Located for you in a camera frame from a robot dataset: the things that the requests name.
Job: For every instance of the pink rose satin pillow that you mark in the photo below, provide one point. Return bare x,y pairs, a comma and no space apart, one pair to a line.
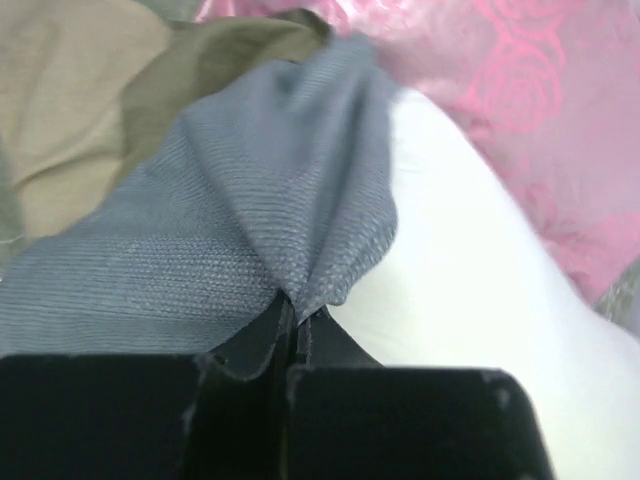
548,91

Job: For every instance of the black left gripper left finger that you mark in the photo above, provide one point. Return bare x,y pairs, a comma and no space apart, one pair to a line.
212,415

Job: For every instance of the white pillow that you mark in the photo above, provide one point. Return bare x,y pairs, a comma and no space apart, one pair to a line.
468,283

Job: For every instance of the beige olive cloth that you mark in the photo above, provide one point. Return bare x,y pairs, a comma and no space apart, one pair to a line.
89,89

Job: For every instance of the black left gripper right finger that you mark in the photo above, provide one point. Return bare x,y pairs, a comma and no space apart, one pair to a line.
351,418

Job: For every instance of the blue-grey pillowcase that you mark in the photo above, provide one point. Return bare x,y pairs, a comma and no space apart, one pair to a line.
280,183

